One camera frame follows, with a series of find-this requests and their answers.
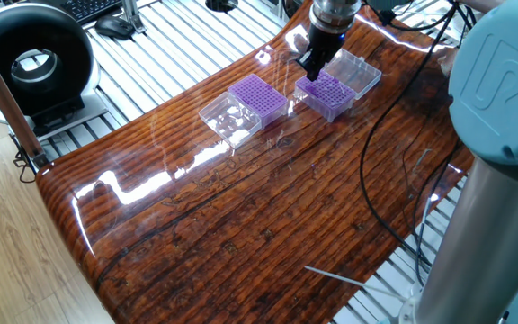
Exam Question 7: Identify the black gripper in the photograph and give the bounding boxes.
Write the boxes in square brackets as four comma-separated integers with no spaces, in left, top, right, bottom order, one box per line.
[292,25,347,85]

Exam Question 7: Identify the purple pipette tip holder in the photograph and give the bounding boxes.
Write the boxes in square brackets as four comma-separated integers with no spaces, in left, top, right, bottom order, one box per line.
[198,75,290,150]
[295,49,382,123]

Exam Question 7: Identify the silver ribbed wrist flange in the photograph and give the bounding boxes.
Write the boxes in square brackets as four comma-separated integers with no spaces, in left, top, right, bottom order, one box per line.
[308,0,362,33]

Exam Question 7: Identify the glossy wood grain mat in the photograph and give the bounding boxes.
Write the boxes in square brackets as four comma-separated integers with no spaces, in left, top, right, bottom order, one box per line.
[36,0,476,324]

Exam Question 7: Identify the black computer mouse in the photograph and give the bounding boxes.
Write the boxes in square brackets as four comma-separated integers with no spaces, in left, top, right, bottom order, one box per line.
[94,16,138,40]

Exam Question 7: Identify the thin white rod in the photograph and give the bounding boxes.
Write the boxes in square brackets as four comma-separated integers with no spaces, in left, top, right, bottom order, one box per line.
[304,264,369,288]

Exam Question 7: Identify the black computer keyboard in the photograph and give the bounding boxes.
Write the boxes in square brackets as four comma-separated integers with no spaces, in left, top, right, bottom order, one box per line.
[59,0,125,23]

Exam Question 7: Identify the black cable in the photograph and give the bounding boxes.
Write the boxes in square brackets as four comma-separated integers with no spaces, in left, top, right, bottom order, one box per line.
[410,153,449,289]
[358,0,476,262]

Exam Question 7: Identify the black ring light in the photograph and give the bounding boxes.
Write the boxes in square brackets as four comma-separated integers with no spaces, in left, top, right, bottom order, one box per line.
[0,4,107,138]

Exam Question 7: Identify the brown wooden post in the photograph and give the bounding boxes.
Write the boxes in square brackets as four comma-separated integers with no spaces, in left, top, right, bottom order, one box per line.
[0,31,44,172]

